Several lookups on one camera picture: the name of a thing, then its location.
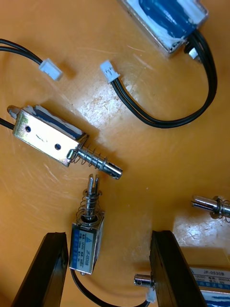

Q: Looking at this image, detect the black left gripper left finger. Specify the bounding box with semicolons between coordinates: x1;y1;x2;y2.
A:
11;231;69;307

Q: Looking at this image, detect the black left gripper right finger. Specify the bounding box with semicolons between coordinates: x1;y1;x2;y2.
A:
149;230;208;307

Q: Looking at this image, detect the metal solenoid with black cable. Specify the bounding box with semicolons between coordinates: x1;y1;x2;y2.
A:
100;0;218;130
69;174;156;307
0;39;123;180
133;266;230;307
191;195;230;220

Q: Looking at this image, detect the yellow-orange plastic bin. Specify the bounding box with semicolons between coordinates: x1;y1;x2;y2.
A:
0;0;230;307

